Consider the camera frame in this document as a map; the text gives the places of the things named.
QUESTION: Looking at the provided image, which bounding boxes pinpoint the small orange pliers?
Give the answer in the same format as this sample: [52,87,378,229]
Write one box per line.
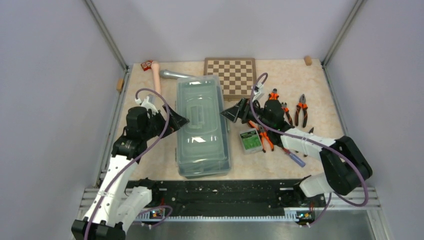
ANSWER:
[281,102,294,127]

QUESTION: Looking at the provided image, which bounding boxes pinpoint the green screw bit box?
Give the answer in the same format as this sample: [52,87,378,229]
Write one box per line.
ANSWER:
[239,128,263,155]

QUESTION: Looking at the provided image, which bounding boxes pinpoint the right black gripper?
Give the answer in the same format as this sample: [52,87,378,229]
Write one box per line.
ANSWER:
[220,97,272,130]

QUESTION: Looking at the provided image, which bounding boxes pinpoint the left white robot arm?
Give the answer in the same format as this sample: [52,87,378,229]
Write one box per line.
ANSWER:
[71,105,190,240]

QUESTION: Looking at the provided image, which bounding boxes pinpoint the wooden block at left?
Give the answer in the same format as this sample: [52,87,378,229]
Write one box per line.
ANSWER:
[116,78,125,93]

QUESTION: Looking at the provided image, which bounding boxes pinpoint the blue handled screwdriver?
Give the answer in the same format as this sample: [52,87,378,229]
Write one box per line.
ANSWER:
[282,148,306,168]

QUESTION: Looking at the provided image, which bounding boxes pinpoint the aluminium frame post right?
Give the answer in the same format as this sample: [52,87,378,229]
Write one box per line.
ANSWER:
[321,0,367,69]

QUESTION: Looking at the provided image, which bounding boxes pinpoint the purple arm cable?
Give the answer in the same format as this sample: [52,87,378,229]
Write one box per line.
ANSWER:
[250,72,370,208]
[82,88,171,240]

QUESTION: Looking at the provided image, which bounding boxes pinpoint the orange long nose pliers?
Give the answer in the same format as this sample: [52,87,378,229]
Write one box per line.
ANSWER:
[247,121,275,153]

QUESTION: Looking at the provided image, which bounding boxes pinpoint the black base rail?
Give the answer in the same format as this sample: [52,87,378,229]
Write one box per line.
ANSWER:
[125,178,327,220]

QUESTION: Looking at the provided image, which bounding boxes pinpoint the wooden chessboard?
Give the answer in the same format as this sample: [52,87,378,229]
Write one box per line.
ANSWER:
[203,57,257,101]

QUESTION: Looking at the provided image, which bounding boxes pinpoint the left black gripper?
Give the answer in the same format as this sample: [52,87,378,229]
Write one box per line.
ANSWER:
[142,103,189,140]

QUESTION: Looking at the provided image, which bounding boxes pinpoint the wooden handle hammer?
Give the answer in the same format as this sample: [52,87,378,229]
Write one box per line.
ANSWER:
[150,61,193,95]

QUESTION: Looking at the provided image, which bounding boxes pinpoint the green plastic tool box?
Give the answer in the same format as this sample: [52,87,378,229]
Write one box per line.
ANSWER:
[176,75,232,179]

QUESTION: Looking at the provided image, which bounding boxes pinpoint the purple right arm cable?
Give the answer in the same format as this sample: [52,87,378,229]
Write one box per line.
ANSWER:
[250,72,370,208]

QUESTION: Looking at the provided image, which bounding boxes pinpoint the aluminium frame post left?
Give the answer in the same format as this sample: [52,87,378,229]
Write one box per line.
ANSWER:
[82,0,129,72]

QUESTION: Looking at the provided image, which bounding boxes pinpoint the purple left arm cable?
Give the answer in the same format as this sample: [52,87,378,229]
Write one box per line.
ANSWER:
[82,88,171,240]

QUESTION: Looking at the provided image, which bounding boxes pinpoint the orange handled pliers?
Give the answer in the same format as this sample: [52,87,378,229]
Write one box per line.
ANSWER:
[294,94,309,129]

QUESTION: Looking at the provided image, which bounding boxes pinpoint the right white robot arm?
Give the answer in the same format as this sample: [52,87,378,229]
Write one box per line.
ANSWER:
[176,98,373,206]

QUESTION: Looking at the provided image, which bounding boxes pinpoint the small red printed box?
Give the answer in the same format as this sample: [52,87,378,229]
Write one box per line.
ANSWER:
[140,60,154,71]

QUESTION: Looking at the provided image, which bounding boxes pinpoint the orange diagonal cutters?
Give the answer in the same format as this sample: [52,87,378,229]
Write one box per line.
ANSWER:
[268,88,279,100]

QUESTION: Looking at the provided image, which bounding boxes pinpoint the aluminium frame post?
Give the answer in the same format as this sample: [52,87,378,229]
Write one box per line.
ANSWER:
[82,0,129,72]
[321,0,367,69]

